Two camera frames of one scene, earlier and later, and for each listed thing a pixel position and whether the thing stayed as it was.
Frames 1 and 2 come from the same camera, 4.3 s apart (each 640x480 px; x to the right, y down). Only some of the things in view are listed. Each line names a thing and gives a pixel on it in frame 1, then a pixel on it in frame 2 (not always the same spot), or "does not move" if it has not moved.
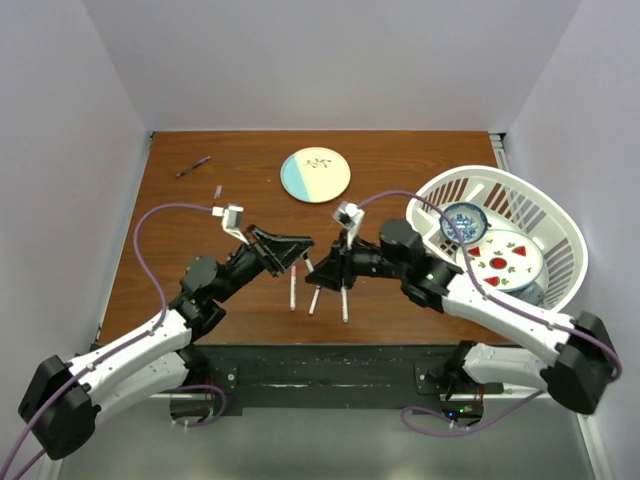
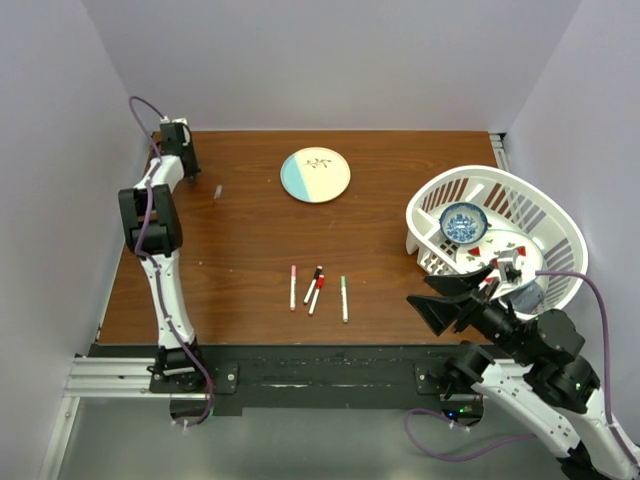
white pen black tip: [308, 262] → [312, 285]
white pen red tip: [314, 300] does not move
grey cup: [532, 293] does not move
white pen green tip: [344, 304] does not move
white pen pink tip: [293, 288] does not move
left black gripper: [285, 250] → [195, 167]
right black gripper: [340, 262] → [437, 311]
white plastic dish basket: [509, 201] does not move
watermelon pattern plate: [504, 260] does not move
